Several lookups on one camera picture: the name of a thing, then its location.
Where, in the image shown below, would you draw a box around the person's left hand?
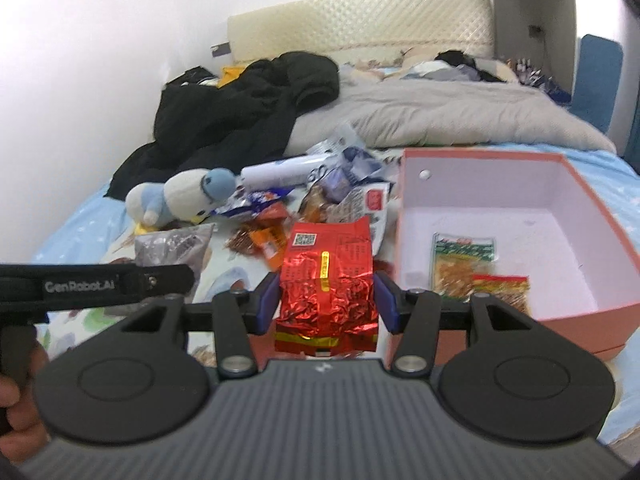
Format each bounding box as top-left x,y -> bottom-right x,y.
0,347 -> 51,463

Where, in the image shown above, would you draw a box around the cream padded headboard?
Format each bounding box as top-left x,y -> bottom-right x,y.
227,0 -> 496,64

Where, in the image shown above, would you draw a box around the blue patterned cloth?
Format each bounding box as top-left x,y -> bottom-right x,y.
542,84 -> 571,106

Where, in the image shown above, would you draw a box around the fruit-print mat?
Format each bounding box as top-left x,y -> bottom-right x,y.
40,150 -> 402,377

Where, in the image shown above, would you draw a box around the blue snack packet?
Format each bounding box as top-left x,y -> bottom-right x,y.
214,185 -> 296,220

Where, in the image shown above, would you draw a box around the white cabinet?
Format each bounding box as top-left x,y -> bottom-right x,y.
489,0 -> 617,86

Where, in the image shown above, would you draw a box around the yellow cloth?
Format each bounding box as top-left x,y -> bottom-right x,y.
219,64 -> 247,87

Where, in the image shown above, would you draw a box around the clear plastic wrapper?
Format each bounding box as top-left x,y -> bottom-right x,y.
304,119 -> 369,159

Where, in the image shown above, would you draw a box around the peach pillow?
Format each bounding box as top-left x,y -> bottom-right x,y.
339,62 -> 387,86

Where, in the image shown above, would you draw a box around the pile of clothes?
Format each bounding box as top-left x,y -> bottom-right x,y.
399,49 -> 519,84

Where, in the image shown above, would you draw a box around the white tube bottle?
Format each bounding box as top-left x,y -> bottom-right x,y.
239,154 -> 331,189

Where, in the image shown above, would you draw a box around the group of small bottles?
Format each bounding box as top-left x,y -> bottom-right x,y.
507,57 -> 556,86

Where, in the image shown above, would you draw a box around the black and white clothes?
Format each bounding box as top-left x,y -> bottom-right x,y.
162,65 -> 221,91

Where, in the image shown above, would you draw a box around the blue and white plush penguin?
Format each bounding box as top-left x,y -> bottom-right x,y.
124,167 -> 239,226

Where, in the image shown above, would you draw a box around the green and orange snack packet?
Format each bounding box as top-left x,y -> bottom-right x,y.
430,231 -> 497,304

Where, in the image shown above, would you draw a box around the red foil snack bag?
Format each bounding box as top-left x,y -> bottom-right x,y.
273,217 -> 380,357

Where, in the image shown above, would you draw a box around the pink cardboard box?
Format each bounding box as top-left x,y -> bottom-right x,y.
384,147 -> 640,362

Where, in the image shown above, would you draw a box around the white red snack packet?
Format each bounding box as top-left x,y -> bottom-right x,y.
298,182 -> 392,251

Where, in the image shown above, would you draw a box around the black jacket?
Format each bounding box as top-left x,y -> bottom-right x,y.
107,49 -> 341,201

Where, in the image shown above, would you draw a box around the grey blanket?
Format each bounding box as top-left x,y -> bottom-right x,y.
284,77 -> 619,161

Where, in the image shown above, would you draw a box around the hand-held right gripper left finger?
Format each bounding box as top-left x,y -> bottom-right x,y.
99,272 -> 281,379

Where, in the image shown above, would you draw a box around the blue chair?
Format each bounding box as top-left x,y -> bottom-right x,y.
569,33 -> 625,137

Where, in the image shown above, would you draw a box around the clear brown meat packet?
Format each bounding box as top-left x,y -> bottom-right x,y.
133,223 -> 217,274

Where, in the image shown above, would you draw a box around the blue and white snack bag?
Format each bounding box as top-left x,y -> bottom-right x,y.
319,145 -> 401,204

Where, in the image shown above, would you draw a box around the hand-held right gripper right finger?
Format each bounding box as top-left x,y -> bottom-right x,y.
377,270 -> 551,379

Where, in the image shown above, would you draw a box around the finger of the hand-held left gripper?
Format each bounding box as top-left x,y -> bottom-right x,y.
143,262 -> 196,305

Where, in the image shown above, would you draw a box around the blue star-print bedsheet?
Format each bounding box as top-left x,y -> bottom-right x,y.
34,144 -> 640,447

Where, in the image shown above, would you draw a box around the small red yellow snack packet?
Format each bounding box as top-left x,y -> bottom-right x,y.
470,273 -> 532,317

